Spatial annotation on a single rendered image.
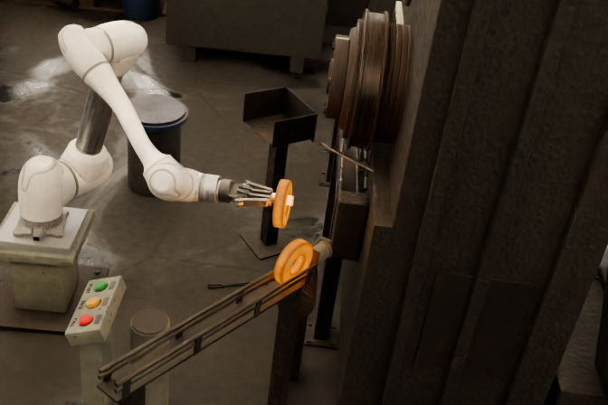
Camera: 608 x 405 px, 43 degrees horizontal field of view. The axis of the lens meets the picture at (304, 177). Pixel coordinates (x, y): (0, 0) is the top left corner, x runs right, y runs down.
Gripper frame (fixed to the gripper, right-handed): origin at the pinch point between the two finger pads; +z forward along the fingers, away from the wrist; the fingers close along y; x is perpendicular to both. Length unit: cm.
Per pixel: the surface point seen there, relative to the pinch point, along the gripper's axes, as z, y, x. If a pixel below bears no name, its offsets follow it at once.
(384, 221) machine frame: 32.9, 5.6, 1.1
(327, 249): 15.6, 0.6, -16.7
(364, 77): 20.3, -18.9, 36.4
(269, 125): -23, -89, -24
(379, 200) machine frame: 30.1, -5.6, 1.2
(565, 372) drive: 103, -13, -65
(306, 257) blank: 10.2, 9.9, -13.5
